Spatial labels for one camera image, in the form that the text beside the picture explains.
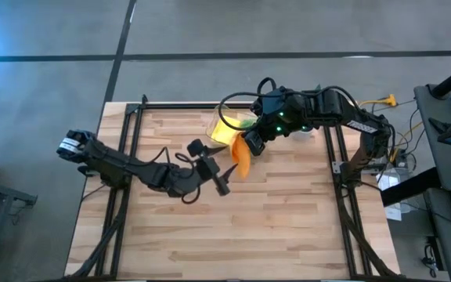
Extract black left camera cable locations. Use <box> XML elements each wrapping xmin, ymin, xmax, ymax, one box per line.
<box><xmin>173</xmin><ymin>151</ymin><xmax>204</xmax><ymax>205</ymax></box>

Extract grey desk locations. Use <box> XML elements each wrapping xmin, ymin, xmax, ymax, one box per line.
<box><xmin>413</xmin><ymin>83</ymin><xmax>451</xmax><ymax>282</ymax></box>

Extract yellow extension cord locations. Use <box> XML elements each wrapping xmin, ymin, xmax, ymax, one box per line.
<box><xmin>358</xmin><ymin>92</ymin><xmax>399</xmax><ymax>142</ymax></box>

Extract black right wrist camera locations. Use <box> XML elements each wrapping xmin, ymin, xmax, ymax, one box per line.
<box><xmin>243</xmin><ymin>129</ymin><xmax>267</xmax><ymax>157</ymax></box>

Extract black aluminium table frame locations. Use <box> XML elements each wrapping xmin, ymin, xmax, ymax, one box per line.
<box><xmin>63</xmin><ymin>92</ymin><xmax>405</xmax><ymax>282</ymax></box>

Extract yellow microfiber towel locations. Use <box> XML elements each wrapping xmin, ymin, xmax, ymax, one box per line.
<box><xmin>211</xmin><ymin>115</ymin><xmax>245</xmax><ymax>144</ymax></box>

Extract clear plastic bin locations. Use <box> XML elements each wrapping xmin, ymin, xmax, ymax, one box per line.
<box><xmin>205</xmin><ymin>102</ymin><xmax>264</xmax><ymax>146</ymax></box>

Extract black camera cable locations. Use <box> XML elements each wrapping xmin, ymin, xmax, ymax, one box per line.
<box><xmin>173</xmin><ymin>151</ymin><xmax>204</xmax><ymax>205</ymax></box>
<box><xmin>217</xmin><ymin>77</ymin><xmax>280</xmax><ymax>132</ymax></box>

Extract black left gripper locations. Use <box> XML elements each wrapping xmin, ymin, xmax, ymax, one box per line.
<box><xmin>165</xmin><ymin>139</ymin><xmax>240</xmax><ymax>197</ymax></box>

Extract black right camera cable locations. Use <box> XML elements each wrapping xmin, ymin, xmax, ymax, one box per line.
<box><xmin>217</xmin><ymin>77</ymin><xmax>280</xmax><ymax>132</ymax></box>

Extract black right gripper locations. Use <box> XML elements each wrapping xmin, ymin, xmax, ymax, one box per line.
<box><xmin>251</xmin><ymin>86</ymin><xmax>312</xmax><ymax>143</ymax></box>

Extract orange microfiber towel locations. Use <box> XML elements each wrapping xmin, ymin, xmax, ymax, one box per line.
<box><xmin>229</xmin><ymin>132</ymin><xmax>252</xmax><ymax>180</ymax></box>

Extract snake plant in white pot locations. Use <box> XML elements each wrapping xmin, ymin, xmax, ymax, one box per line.
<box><xmin>290</xmin><ymin>83</ymin><xmax>323</xmax><ymax>143</ymax></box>

